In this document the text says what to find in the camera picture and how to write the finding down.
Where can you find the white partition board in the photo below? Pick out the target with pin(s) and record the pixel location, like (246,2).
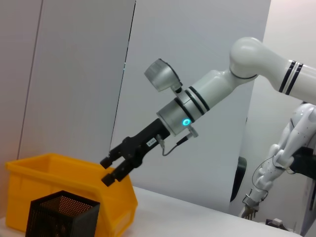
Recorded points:
(185,37)

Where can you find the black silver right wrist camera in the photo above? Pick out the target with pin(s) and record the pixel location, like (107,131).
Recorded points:
(160,74)

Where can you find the black mesh pen holder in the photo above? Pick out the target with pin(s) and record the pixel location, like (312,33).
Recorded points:
(61,217)

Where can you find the white humanoid robot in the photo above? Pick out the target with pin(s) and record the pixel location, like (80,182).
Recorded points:
(296,128)

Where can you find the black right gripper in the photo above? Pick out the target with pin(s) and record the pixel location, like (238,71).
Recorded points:
(145,143)

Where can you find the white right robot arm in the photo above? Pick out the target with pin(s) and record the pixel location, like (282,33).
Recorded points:
(247,56)

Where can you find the yellow plastic bin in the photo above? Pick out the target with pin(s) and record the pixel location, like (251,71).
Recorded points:
(49,172)

